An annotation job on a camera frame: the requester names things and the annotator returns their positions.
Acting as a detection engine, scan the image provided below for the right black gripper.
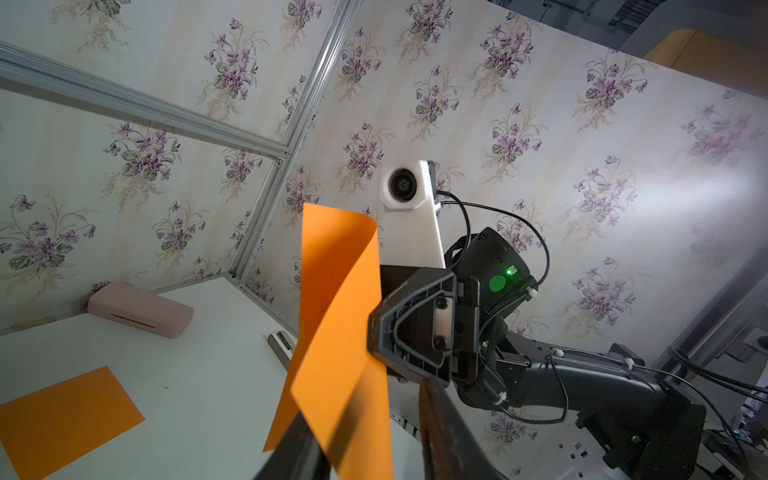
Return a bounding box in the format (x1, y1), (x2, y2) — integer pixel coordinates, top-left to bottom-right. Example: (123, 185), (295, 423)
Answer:
(367, 265), (498, 386)

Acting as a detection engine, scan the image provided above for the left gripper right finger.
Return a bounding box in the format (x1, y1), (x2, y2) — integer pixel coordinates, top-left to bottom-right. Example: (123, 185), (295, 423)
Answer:
(418, 378), (504, 480)

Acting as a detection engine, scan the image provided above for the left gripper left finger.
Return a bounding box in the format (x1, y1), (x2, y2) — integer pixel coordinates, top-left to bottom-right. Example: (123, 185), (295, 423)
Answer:
(254, 413), (330, 480)

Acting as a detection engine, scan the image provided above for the orange square paper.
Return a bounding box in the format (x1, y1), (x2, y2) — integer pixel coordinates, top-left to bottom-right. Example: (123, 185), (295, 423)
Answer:
(1, 366), (145, 479)
(264, 204), (394, 479)

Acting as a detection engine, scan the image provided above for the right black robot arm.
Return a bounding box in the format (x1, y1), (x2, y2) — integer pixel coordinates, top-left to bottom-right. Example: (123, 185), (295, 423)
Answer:
(368, 228), (705, 479)

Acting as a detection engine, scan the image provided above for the small grey stapler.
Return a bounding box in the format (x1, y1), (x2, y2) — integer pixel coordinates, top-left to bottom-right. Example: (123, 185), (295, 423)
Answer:
(267, 330), (296, 370)

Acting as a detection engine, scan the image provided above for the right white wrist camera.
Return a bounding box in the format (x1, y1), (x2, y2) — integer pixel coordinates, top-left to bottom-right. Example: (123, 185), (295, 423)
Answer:
(379, 159), (445, 268)

